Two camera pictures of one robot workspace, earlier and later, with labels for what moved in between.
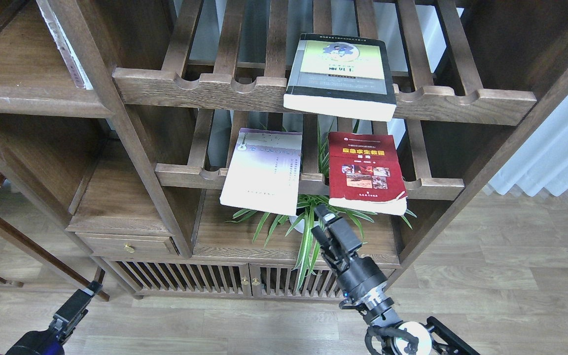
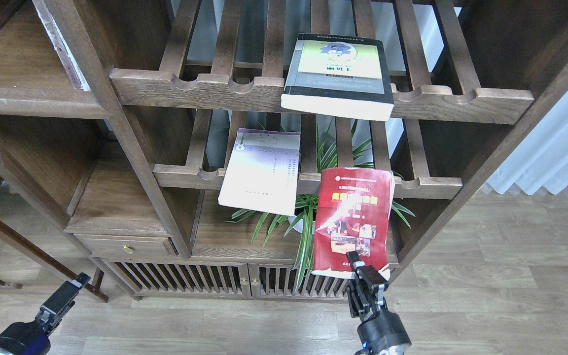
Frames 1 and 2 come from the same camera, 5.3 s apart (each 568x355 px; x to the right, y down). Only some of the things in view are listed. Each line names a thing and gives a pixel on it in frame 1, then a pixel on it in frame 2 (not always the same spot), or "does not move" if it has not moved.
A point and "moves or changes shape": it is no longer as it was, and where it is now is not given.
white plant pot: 300,227 does not move
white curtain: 563,154 does not move
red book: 364,175 moves or changes shape
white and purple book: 264,171 does not move
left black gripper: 51,341 to 31,338
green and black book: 345,77 does not move
